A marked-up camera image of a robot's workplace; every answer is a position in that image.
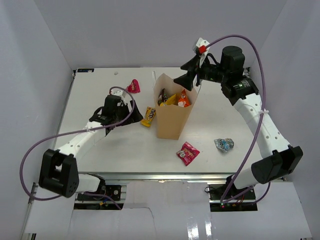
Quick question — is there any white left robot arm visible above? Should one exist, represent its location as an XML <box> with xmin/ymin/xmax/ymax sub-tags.
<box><xmin>38</xmin><ymin>94</ymin><xmax>143</xmax><ymax>200</ymax></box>

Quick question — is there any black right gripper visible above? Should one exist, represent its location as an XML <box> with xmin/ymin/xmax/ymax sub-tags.
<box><xmin>174</xmin><ymin>54</ymin><xmax>230</xmax><ymax>91</ymax></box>

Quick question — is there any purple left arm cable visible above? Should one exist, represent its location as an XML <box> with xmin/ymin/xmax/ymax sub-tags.
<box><xmin>19</xmin><ymin>86</ymin><xmax>136</xmax><ymax>210</ymax></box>

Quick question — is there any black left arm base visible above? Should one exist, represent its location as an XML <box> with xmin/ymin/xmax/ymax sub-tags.
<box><xmin>76</xmin><ymin>184</ymin><xmax>122</xmax><ymax>201</ymax></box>

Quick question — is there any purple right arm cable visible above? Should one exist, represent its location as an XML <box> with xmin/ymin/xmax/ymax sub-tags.
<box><xmin>206</xmin><ymin>34</ymin><xmax>272</xmax><ymax>207</ymax></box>

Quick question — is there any brown purple M&M's packet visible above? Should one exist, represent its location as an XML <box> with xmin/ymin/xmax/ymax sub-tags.
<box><xmin>157</xmin><ymin>88</ymin><xmax>169</xmax><ymax>106</ymax></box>

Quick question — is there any yellow M&M's packet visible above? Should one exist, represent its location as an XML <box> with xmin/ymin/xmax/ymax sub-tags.
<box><xmin>140</xmin><ymin>106</ymin><xmax>156</xmax><ymax>128</ymax></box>
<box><xmin>159</xmin><ymin>94</ymin><xmax>178</xmax><ymax>107</ymax></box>

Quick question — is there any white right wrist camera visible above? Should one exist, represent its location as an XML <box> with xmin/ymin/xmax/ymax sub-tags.
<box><xmin>192</xmin><ymin>37</ymin><xmax>209</xmax><ymax>66</ymax></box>

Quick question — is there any blue label left corner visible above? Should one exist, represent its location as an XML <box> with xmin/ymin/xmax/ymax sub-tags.
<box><xmin>77</xmin><ymin>68</ymin><xmax>95</xmax><ymax>73</ymax></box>

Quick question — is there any pink candy packet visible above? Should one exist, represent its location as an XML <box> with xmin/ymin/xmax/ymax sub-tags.
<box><xmin>176</xmin><ymin>141</ymin><xmax>200</xmax><ymax>167</ymax></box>

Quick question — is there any red heart candy packet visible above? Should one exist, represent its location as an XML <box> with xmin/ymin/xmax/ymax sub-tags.
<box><xmin>126</xmin><ymin>79</ymin><xmax>141</xmax><ymax>94</ymax></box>

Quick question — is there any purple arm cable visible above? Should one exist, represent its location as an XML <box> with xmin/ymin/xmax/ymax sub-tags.
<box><xmin>206</xmin><ymin>34</ymin><xmax>272</xmax><ymax>207</ymax></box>
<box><xmin>19</xmin><ymin>86</ymin><xmax>136</xmax><ymax>210</ymax></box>

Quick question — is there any brown paper bag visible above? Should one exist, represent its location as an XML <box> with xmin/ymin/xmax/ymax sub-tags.
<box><xmin>153</xmin><ymin>73</ymin><xmax>198</xmax><ymax>140</ymax></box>

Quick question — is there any silver blue snack packet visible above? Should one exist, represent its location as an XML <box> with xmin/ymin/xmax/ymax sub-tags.
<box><xmin>214</xmin><ymin>138</ymin><xmax>235</xmax><ymax>153</ymax></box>

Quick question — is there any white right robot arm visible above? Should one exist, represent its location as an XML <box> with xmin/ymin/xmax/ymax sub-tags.
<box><xmin>174</xmin><ymin>44</ymin><xmax>303</xmax><ymax>200</ymax></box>

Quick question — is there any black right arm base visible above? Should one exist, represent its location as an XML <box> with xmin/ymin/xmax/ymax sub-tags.
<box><xmin>203</xmin><ymin>177</ymin><xmax>258</xmax><ymax>212</ymax></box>

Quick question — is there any orange white snack bag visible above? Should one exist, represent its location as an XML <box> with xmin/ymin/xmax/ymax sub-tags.
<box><xmin>177</xmin><ymin>89</ymin><xmax>191</xmax><ymax>108</ymax></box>

